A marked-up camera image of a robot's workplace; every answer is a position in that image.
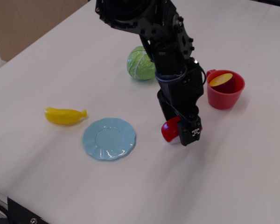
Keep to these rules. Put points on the red plastic cup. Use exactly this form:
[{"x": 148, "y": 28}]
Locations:
[{"x": 222, "y": 100}]

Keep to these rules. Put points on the black corner bracket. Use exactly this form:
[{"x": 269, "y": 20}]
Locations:
[{"x": 22, "y": 215}]

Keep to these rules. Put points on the green toy cabbage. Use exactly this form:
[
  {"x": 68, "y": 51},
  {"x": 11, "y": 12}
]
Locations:
[{"x": 139, "y": 65}]

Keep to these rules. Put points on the purple and yellow toy fruit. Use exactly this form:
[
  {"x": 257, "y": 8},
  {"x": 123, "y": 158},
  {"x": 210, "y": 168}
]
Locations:
[{"x": 224, "y": 83}]

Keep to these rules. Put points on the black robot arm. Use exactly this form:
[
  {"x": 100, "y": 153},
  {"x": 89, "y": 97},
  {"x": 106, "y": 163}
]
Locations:
[{"x": 168, "y": 46}]

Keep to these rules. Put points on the red and white toy sushi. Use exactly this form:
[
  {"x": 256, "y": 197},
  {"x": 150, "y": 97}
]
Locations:
[{"x": 169, "y": 130}]

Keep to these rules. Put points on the yellow toy banana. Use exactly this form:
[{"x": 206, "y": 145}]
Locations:
[{"x": 64, "y": 116}]

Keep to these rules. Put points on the light blue toy plate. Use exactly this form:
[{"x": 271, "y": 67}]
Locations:
[{"x": 109, "y": 139}]

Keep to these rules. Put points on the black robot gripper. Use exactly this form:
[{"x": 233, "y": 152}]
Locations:
[{"x": 178, "y": 96}]

